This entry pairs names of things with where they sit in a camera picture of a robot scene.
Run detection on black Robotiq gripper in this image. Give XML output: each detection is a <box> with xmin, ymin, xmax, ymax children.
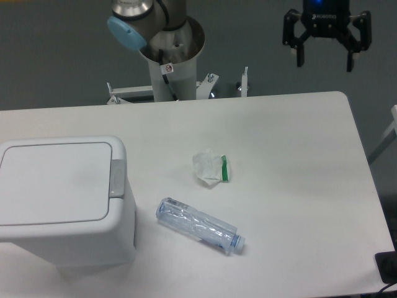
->
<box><xmin>282</xmin><ymin>0</ymin><xmax>372</xmax><ymax>72</ymax></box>

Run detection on grey trash can push button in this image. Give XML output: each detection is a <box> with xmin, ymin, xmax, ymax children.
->
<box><xmin>109</xmin><ymin>160</ymin><xmax>126</xmax><ymax>198</ymax></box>

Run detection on white plastic trash can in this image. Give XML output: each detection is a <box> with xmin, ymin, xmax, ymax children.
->
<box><xmin>1</xmin><ymin>136</ymin><xmax>136</xmax><ymax>267</ymax></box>

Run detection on white trash can lid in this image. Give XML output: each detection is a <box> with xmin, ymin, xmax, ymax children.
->
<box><xmin>1</xmin><ymin>143</ymin><xmax>112</xmax><ymax>226</ymax></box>

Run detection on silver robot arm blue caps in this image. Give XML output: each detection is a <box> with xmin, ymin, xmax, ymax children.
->
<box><xmin>107</xmin><ymin>1</ymin><xmax>372</xmax><ymax>102</ymax></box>

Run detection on crumpled white green wrapper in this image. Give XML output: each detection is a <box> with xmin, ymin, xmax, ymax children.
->
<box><xmin>192</xmin><ymin>148</ymin><xmax>231</xmax><ymax>187</ymax></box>

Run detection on crushed clear plastic bottle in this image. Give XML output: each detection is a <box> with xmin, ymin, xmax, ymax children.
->
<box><xmin>156</xmin><ymin>197</ymin><xmax>246</xmax><ymax>255</ymax></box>

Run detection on black device at table edge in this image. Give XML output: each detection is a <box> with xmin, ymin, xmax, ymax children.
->
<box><xmin>375</xmin><ymin>251</ymin><xmax>396</xmax><ymax>284</ymax></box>

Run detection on white metal frame right edge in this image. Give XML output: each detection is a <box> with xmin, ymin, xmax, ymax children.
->
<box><xmin>367</xmin><ymin>105</ymin><xmax>396</xmax><ymax>165</ymax></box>

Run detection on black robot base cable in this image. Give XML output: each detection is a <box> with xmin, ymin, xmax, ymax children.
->
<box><xmin>158</xmin><ymin>48</ymin><xmax>181</xmax><ymax>102</ymax></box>

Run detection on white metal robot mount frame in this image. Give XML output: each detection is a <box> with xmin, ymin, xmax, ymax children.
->
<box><xmin>107</xmin><ymin>66</ymin><xmax>250</xmax><ymax>105</ymax></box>

